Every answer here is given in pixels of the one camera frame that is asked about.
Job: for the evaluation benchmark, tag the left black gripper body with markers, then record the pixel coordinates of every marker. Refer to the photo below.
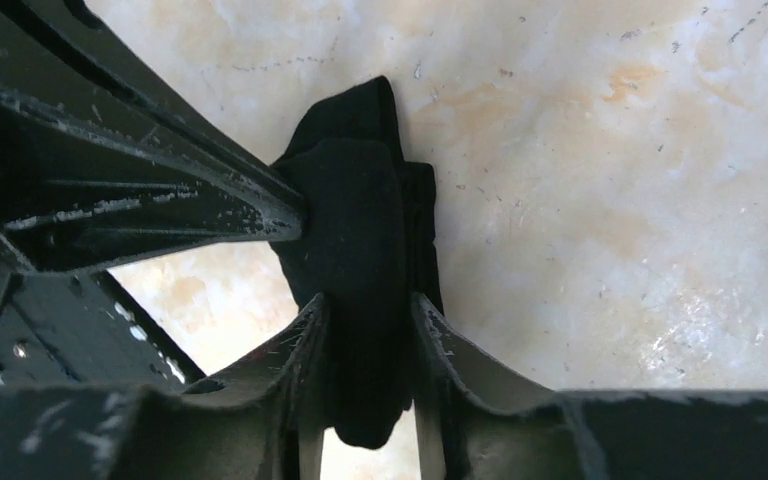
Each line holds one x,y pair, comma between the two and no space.
84,328

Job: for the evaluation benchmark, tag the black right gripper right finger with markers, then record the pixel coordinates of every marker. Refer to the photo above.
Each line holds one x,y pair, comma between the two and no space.
478,419

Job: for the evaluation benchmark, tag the black underwear with beige waistband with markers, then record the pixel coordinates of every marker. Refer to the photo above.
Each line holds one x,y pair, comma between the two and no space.
368,245

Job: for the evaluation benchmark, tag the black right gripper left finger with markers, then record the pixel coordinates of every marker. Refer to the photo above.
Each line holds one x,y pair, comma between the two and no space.
259,418

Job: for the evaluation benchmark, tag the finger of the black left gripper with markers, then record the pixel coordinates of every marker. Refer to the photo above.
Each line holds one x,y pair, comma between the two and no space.
77,196
62,65

